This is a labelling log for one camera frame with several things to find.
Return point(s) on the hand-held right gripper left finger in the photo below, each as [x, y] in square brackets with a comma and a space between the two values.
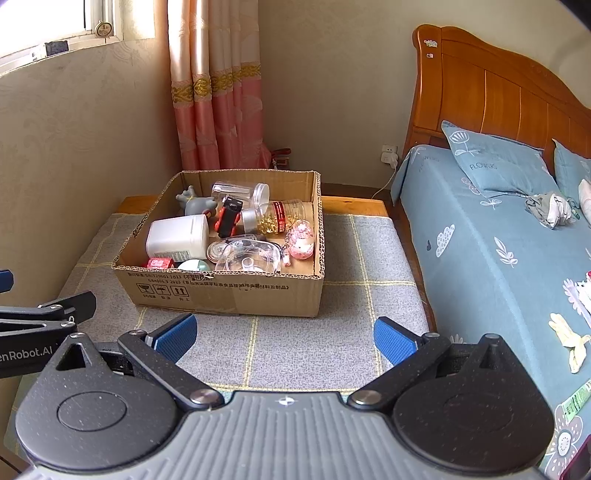
[175, 337]

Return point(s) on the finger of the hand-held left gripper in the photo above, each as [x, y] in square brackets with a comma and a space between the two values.
[69, 307]
[5, 280]

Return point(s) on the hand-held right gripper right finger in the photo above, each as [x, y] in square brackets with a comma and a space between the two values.
[395, 341]

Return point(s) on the cardboard box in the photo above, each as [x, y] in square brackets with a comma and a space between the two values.
[231, 295]

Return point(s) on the pale teal egg-shaped toy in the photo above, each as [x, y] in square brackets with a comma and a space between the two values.
[194, 265]

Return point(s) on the red toy train car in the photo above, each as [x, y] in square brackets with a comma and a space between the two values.
[159, 263]

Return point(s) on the white plastic container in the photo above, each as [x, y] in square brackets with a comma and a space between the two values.
[175, 237]

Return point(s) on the black toy train car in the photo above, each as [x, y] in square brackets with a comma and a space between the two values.
[228, 217]

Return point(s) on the grey rubber animal toy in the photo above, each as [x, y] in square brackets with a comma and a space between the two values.
[198, 205]

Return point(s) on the clear jar with lettering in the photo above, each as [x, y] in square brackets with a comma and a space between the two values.
[240, 194]

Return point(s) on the bottle of golden capsules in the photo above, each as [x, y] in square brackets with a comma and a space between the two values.
[281, 214]

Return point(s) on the grey green checked blanket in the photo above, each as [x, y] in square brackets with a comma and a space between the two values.
[360, 258]

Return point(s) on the blue flower print pillow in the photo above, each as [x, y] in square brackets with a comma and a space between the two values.
[494, 166]

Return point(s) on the crumpled grey white cloth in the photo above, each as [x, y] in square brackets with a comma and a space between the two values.
[549, 207]

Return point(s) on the dark red object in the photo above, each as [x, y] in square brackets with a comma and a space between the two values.
[581, 459]

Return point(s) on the small black box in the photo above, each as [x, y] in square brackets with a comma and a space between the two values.
[56, 48]

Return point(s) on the pink white pillow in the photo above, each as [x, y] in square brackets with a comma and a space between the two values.
[585, 194]

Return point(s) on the pink curtain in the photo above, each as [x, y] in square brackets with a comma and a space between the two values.
[207, 92]

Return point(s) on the window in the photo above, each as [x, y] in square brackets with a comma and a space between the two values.
[46, 18]

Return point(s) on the wooden headboard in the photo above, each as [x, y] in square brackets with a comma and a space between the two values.
[498, 92]

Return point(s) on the small round clock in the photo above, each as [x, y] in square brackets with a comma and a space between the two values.
[104, 29]

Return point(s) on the white wall plug adapter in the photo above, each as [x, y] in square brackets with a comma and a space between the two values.
[388, 156]

